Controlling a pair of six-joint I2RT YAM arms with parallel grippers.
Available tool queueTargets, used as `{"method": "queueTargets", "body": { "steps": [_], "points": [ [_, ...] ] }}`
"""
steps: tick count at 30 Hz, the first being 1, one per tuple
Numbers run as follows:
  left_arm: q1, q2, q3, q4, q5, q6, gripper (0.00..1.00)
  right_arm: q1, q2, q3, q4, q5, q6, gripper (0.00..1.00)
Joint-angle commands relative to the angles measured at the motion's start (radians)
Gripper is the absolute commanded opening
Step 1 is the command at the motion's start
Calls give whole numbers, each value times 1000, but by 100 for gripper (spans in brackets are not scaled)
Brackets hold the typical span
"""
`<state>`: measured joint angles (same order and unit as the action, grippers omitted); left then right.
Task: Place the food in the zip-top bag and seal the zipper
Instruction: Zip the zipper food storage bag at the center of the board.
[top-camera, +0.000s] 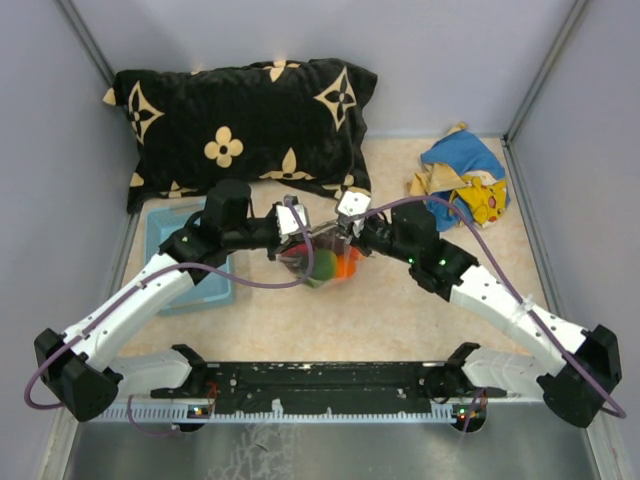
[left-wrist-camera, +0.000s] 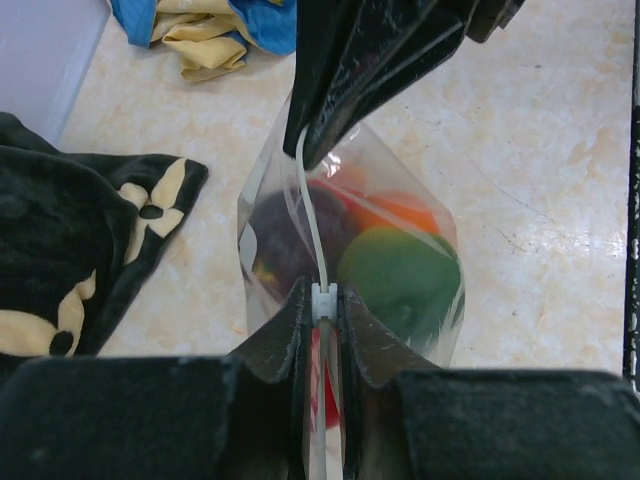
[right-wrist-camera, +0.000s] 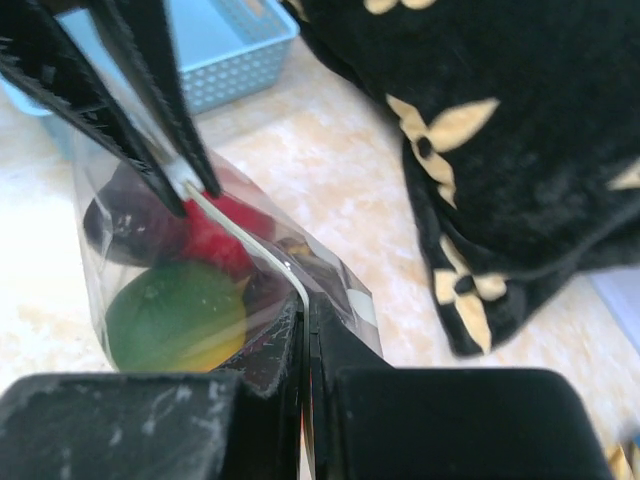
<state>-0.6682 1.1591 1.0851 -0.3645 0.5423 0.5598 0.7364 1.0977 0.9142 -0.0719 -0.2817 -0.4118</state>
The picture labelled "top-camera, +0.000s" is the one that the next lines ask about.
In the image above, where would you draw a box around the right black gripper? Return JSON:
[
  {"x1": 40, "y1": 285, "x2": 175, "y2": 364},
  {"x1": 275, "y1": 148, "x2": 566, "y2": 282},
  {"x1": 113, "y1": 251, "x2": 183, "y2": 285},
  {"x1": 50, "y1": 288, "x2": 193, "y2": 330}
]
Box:
[{"x1": 336, "y1": 212, "x2": 417, "y2": 264}]

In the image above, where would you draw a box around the red toy apple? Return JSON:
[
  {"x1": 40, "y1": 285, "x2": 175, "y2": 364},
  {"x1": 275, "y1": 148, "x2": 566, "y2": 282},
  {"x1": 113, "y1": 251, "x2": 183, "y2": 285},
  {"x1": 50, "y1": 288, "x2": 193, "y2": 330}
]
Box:
[{"x1": 278, "y1": 243, "x2": 309, "y2": 270}]

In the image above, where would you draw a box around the orange toy fruit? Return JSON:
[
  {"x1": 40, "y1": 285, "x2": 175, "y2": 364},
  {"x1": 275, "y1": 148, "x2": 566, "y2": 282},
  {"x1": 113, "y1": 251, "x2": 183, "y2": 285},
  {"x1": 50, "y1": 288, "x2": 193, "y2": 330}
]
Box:
[{"x1": 335, "y1": 246, "x2": 362, "y2": 279}]

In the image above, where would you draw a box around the clear polka dot zip bag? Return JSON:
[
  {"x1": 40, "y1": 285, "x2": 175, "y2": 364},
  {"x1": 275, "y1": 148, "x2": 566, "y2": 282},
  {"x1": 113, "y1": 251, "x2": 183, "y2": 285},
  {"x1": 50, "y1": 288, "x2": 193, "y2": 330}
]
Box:
[{"x1": 277, "y1": 222, "x2": 363, "y2": 289}]

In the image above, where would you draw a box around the green toy lime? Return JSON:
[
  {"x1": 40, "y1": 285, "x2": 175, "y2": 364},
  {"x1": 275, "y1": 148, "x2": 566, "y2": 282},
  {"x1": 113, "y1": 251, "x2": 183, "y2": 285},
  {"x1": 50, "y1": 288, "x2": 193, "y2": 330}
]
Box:
[{"x1": 306, "y1": 249, "x2": 337, "y2": 287}]

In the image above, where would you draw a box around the light blue plastic basket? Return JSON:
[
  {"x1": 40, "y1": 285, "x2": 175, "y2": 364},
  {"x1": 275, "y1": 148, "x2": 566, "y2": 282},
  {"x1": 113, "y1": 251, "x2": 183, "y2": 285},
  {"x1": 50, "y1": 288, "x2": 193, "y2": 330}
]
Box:
[{"x1": 144, "y1": 199, "x2": 235, "y2": 316}]

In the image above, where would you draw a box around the dark purple toy fruit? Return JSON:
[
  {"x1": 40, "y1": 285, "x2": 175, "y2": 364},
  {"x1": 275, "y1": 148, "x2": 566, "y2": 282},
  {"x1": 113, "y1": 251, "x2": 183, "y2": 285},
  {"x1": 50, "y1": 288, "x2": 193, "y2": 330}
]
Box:
[{"x1": 314, "y1": 231, "x2": 347, "y2": 256}]

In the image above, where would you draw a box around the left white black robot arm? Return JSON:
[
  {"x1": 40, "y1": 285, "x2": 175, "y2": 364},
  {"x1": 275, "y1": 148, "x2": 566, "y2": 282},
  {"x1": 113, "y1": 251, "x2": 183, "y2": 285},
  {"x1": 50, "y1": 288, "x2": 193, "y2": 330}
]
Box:
[{"x1": 24, "y1": 180, "x2": 308, "y2": 422}]

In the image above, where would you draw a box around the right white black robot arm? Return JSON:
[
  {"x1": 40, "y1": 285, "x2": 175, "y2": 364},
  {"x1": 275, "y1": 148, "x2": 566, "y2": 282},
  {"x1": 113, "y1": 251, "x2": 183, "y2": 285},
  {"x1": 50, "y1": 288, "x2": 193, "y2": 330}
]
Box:
[{"x1": 345, "y1": 197, "x2": 622, "y2": 428}]

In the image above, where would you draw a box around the blue yellow cartoon cloth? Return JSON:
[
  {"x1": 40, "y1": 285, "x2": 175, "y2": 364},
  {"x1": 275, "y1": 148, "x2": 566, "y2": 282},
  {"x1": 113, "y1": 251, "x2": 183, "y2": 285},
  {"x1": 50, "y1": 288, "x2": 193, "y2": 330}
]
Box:
[{"x1": 407, "y1": 122, "x2": 511, "y2": 228}]

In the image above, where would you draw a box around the black floral plush pillow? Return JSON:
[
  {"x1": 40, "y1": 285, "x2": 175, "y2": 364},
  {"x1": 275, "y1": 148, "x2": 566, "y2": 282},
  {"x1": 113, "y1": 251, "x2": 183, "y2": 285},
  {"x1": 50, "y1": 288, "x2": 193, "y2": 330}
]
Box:
[{"x1": 103, "y1": 58, "x2": 377, "y2": 213}]

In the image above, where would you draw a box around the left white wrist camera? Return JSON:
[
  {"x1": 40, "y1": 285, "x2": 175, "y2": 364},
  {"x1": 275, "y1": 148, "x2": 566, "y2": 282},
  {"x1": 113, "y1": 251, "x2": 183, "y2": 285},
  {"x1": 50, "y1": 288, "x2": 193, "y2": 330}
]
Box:
[{"x1": 275, "y1": 204, "x2": 309, "y2": 244}]

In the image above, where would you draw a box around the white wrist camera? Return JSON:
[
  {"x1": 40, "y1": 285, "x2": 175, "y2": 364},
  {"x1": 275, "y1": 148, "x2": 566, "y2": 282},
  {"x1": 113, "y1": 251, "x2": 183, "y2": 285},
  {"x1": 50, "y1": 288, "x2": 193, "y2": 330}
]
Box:
[
  {"x1": 275, "y1": 204, "x2": 309, "y2": 244},
  {"x1": 335, "y1": 190, "x2": 371, "y2": 236}
]

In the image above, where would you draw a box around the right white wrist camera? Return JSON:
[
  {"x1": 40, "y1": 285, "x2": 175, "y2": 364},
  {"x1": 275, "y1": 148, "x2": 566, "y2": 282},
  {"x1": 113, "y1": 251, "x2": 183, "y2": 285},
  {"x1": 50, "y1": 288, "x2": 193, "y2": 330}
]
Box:
[{"x1": 335, "y1": 190, "x2": 371, "y2": 236}]

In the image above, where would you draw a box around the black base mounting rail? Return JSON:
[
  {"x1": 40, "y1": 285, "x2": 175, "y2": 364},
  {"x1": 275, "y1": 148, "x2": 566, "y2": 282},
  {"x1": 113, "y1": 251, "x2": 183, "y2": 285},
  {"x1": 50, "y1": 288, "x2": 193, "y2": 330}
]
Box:
[{"x1": 151, "y1": 362, "x2": 477, "y2": 415}]

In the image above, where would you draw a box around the aluminium frame rail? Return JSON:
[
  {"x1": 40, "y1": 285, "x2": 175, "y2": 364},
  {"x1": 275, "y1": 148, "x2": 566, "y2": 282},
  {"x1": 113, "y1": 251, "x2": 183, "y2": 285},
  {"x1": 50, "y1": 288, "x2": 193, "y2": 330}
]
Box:
[{"x1": 79, "y1": 362, "x2": 609, "y2": 426}]

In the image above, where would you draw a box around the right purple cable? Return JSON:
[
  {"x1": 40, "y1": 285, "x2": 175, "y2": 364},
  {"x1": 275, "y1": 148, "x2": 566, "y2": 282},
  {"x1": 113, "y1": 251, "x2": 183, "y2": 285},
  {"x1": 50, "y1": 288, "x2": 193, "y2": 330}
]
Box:
[{"x1": 359, "y1": 195, "x2": 627, "y2": 434}]

